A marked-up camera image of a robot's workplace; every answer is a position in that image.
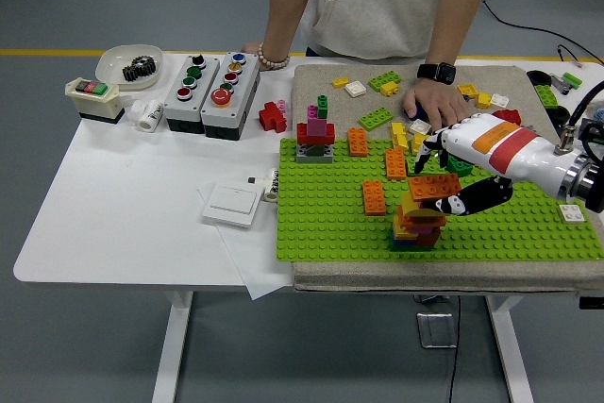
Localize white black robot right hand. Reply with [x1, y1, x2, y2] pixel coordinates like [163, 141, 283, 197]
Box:
[413, 112, 575, 218]

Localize person's left hand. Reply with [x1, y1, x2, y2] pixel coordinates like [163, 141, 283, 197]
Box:
[402, 79, 471, 133]

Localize orange two-by-four brick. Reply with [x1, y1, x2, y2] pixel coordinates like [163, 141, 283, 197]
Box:
[347, 126, 370, 158]
[361, 179, 387, 217]
[407, 173, 462, 202]
[384, 147, 408, 181]

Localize brick tower with yellow arch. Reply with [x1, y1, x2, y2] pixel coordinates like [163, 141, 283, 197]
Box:
[389, 193, 449, 252]

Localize dark green two-by-four brick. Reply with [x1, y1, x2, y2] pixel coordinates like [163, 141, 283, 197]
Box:
[445, 155, 475, 178]

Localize red brick cluster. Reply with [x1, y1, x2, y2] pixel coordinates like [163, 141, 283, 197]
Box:
[258, 101, 289, 134]

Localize brick tower with grey base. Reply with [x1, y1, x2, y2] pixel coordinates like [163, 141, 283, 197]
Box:
[295, 94, 336, 165]

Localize green studded baseplate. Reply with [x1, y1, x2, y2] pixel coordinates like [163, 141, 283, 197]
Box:
[276, 138, 604, 263]

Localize black smartwatch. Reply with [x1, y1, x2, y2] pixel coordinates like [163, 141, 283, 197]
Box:
[416, 61, 458, 87]

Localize grey emergency-stop control box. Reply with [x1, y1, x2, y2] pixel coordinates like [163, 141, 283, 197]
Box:
[200, 51, 261, 141]

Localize grey-brown mat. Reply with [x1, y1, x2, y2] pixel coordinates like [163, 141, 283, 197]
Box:
[288, 63, 604, 294]

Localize small grey device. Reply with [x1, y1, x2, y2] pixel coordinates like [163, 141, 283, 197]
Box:
[549, 73, 572, 95]

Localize grey four-button control box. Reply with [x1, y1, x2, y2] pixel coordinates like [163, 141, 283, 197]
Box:
[163, 53, 221, 134]

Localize black metal gear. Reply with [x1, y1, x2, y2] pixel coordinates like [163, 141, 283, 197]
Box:
[130, 55, 159, 75]
[122, 64, 153, 83]

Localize person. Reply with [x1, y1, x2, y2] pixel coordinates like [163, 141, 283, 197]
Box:
[269, 0, 510, 62]

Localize white pipe tee fitting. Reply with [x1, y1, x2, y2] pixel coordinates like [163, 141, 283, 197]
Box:
[126, 98, 165, 132]

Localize white plastic bowl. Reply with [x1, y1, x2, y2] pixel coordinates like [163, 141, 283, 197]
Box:
[95, 43, 164, 92]

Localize white printed cylinder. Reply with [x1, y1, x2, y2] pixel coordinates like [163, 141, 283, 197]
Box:
[262, 167, 280, 204]

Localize silver floor socket box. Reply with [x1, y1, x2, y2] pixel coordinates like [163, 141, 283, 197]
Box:
[416, 311, 459, 350]

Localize white table leg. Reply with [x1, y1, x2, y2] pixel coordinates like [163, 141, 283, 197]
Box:
[151, 290, 195, 403]
[485, 295, 537, 403]

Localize white bead bracelet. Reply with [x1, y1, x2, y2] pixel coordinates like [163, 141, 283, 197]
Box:
[258, 42, 292, 71]

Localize long black floor cable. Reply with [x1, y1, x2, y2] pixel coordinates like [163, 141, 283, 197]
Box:
[480, 0, 604, 66]

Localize white wall switch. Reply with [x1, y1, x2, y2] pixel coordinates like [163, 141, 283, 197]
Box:
[202, 183, 264, 229]

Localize cream red-green switch box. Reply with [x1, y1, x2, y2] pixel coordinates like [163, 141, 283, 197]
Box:
[64, 76, 126, 125]

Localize black hanging cable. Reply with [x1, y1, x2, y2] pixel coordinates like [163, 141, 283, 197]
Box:
[446, 295, 463, 403]

